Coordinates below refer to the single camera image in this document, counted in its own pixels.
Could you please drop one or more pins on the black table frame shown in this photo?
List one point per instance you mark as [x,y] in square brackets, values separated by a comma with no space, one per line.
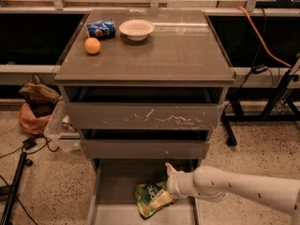
[279,106]

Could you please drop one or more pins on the grey drawer cabinet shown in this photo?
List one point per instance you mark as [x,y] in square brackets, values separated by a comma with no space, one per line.
[179,63]

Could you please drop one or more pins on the grey top drawer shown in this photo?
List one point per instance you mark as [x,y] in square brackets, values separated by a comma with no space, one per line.
[107,115]

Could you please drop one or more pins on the blue pepsi can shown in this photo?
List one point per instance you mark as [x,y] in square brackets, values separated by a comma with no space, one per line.
[101,29]

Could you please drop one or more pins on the grey middle drawer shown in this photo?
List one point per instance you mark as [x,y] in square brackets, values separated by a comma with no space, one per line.
[145,143]

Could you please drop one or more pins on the black floor stand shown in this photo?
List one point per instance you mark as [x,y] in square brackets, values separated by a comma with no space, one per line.
[12,190]

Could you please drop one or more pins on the brown cloth bag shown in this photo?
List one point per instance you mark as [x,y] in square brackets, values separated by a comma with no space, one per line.
[40,97]

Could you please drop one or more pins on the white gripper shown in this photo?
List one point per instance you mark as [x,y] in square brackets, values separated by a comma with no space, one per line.
[172,183]

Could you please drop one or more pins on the black power adapter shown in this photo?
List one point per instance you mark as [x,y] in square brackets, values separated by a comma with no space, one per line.
[259,69]

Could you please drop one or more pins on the orange cloth bag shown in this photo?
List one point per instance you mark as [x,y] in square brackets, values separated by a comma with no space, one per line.
[31,124]

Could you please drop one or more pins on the clear plastic bin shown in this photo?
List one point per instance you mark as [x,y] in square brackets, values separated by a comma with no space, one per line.
[60,131]

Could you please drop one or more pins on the grey bottom drawer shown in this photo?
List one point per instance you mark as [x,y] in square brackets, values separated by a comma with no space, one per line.
[113,200]

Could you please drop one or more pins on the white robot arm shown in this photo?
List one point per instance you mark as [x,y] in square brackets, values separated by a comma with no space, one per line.
[211,184]

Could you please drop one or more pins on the black plug on floor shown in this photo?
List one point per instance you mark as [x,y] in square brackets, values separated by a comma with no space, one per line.
[29,143]

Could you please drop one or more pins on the white bowl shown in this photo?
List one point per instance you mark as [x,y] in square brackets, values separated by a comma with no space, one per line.
[136,30]

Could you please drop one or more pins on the grey drawer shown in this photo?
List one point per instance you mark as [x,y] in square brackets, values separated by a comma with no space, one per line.
[107,115]
[113,200]
[145,143]

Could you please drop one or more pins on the orange fruit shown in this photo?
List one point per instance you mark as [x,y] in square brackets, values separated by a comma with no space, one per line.
[92,45]

